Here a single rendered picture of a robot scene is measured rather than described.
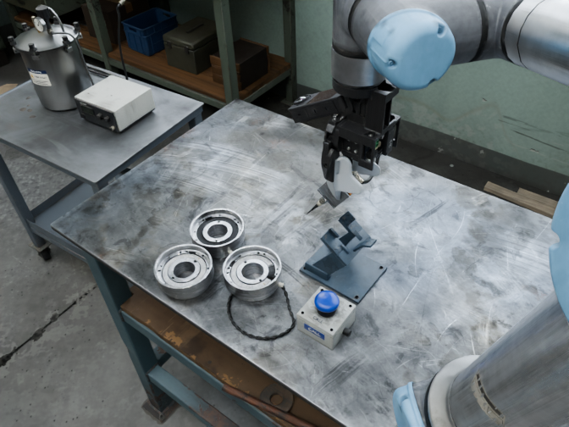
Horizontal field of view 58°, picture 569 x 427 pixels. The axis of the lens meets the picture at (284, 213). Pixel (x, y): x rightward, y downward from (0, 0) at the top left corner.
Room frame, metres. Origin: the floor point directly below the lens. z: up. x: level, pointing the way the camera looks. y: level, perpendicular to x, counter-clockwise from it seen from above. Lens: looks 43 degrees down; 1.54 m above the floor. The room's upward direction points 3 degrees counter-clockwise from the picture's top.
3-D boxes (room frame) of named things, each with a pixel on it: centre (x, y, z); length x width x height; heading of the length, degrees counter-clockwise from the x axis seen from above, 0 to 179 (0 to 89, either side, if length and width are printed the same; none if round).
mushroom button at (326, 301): (0.50, -0.06, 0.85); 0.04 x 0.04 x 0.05
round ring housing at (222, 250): (0.71, 0.13, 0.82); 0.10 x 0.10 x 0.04
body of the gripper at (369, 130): (0.61, -0.11, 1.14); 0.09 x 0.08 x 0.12; 50
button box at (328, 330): (0.50, -0.06, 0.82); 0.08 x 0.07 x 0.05; 51
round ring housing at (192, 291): (0.62, 0.19, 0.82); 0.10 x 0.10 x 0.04
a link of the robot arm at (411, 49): (0.52, -0.15, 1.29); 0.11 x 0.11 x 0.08; 13
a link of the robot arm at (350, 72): (0.62, -0.11, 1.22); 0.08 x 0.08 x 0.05
